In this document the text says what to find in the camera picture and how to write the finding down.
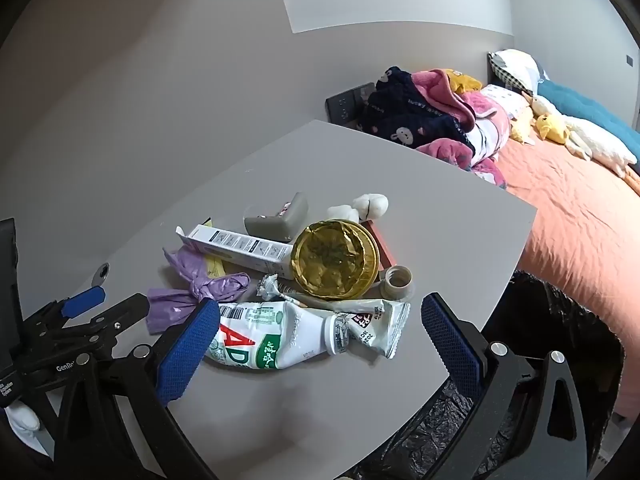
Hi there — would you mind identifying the grey plastic case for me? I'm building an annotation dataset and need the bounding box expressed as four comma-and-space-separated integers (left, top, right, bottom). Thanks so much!
243, 192, 310, 242

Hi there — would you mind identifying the crushed white plastic bottle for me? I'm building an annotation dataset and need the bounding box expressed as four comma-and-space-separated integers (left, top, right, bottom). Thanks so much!
204, 300, 352, 372

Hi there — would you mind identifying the pink fleece blanket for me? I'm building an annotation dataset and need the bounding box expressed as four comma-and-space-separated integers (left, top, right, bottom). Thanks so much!
411, 67, 512, 190

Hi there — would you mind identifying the navy sheep print blanket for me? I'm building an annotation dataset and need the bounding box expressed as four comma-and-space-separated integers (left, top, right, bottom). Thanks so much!
357, 65, 477, 152

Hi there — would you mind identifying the long white carton box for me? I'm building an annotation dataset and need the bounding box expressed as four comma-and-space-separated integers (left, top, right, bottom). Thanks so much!
175, 225, 294, 279

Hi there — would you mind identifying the white dotted pillow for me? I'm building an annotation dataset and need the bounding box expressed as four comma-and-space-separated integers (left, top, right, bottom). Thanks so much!
479, 83, 532, 117

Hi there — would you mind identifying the yellow duck plush toy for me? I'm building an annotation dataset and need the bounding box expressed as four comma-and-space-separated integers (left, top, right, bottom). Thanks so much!
534, 112, 572, 145

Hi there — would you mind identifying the yellow cloth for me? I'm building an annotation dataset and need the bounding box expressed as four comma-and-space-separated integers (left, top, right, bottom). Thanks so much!
445, 69, 484, 95

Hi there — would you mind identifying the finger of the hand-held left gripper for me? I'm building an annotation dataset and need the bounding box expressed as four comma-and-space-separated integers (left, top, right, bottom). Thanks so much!
52, 293, 151, 358
27, 286, 107, 333

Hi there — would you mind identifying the red carton box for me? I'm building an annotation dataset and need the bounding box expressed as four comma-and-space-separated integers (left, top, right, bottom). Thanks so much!
361, 219, 399, 269

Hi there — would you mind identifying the white goose plush toy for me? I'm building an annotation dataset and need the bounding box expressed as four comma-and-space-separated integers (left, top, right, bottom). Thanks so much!
521, 92, 640, 180

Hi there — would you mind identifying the silver foil wrapper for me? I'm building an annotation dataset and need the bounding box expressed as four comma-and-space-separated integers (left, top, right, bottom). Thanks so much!
256, 274, 287, 302

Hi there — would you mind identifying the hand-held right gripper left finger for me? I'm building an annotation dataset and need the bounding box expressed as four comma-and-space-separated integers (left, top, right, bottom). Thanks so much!
50, 297, 221, 480

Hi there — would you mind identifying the round gold foil lid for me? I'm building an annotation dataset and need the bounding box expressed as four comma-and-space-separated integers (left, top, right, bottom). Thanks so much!
290, 219, 382, 302

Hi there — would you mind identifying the checkered patchwork pillow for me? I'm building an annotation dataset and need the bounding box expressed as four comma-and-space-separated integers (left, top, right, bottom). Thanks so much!
487, 48, 547, 97

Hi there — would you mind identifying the dark wall socket panel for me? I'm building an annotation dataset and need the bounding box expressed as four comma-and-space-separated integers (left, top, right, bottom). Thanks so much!
325, 82, 377, 124

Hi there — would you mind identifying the white paper stick wrapper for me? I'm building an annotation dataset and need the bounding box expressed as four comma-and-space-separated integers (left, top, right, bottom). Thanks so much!
279, 284, 373, 313

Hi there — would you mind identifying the teal cushion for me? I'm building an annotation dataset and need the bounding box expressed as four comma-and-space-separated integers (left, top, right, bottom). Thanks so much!
536, 79, 640, 162

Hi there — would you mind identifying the yellow packet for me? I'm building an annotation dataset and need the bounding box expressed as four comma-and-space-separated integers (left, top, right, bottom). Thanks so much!
201, 217, 227, 279

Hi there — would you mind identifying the orange bed sheet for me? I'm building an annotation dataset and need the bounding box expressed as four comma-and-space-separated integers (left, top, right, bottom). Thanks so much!
467, 135, 640, 378

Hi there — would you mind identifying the black bag trash bin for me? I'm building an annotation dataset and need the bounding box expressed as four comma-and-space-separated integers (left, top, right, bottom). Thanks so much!
345, 270, 626, 480

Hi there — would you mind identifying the pale yellow plush toy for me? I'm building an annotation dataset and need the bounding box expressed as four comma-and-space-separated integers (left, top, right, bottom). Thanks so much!
508, 109, 539, 147

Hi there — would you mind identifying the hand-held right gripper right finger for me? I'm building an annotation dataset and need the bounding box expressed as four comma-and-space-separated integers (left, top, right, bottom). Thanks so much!
420, 292, 589, 480

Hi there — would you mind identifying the white snack wrapper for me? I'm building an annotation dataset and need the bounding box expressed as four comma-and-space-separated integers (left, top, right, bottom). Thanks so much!
344, 299, 412, 361

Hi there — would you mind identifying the purple plastic bag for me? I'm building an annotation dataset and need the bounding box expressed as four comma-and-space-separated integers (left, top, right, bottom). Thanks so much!
146, 246, 251, 334

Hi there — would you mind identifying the white striped blanket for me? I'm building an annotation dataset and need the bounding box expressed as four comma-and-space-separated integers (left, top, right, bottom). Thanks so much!
469, 105, 507, 162

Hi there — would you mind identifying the grey tape roll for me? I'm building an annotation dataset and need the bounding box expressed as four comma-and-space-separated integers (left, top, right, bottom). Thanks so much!
384, 265, 416, 304

